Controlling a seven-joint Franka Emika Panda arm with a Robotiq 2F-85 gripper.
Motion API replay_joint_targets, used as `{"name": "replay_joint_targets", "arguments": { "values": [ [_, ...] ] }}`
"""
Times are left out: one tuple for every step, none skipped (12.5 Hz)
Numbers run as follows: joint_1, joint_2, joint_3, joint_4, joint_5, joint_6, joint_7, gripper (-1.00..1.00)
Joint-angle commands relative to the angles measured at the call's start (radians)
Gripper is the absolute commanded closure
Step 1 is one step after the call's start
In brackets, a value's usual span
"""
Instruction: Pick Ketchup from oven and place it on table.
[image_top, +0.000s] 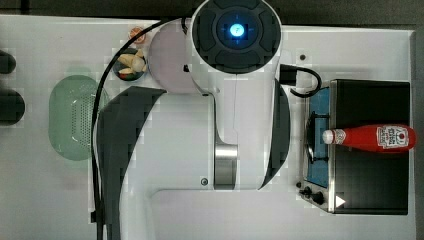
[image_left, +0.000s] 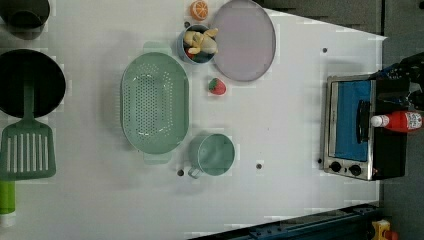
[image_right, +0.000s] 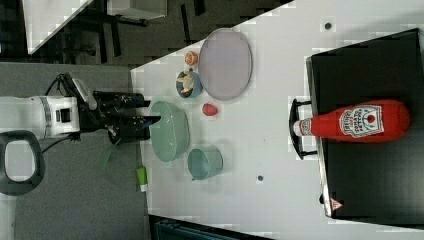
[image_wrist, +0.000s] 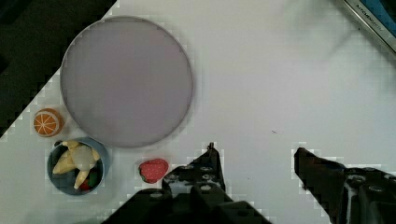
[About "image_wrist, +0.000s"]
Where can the large lilac round plate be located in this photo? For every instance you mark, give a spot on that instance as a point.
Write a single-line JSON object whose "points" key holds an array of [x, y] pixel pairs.
{"points": [[126, 82]]}

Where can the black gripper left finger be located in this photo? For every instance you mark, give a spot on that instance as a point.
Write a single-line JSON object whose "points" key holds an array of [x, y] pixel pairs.
{"points": [[206, 169]]}

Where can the toy orange half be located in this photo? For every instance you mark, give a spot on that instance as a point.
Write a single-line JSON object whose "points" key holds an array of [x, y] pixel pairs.
{"points": [[48, 122]]}

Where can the red toy strawberry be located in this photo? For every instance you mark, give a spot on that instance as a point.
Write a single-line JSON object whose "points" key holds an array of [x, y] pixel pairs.
{"points": [[153, 170]]}

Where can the blue bowl with toy food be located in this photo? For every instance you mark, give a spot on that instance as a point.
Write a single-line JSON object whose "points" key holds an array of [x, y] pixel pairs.
{"points": [[78, 166]]}

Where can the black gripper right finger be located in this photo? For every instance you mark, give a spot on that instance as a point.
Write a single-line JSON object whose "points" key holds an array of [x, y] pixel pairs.
{"points": [[348, 195]]}

